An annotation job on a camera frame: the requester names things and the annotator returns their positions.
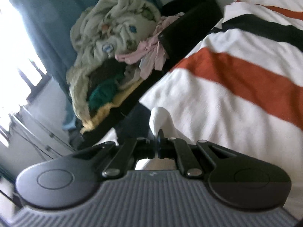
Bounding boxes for dark brown garment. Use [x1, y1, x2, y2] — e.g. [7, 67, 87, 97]
[90, 59, 126, 91]

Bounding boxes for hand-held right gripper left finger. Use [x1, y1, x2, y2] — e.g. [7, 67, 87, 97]
[71, 130, 159, 179]

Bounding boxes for green garment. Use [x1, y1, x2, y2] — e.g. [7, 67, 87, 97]
[88, 73, 125, 108]

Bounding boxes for pile of laundry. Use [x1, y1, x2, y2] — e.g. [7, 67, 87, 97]
[66, 0, 162, 121]

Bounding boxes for white pants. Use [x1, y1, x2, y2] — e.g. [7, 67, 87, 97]
[135, 106, 188, 171]

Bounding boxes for dark framed window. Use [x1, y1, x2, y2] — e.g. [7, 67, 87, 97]
[0, 0, 52, 147]

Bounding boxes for black armchair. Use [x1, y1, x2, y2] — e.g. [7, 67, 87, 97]
[78, 0, 223, 150]

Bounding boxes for wide blue curtain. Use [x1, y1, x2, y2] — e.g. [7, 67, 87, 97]
[0, 0, 164, 131]

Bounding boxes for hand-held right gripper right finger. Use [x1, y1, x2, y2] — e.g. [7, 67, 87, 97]
[159, 129, 234, 178]

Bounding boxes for yellow cloth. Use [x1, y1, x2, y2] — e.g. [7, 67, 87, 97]
[80, 95, 124, 134]

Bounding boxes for pink garment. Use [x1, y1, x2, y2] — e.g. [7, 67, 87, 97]
[115, 13, 184, 80]

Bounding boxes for striped blanket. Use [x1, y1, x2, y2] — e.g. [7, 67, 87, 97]
[95, 0, 303, 218]

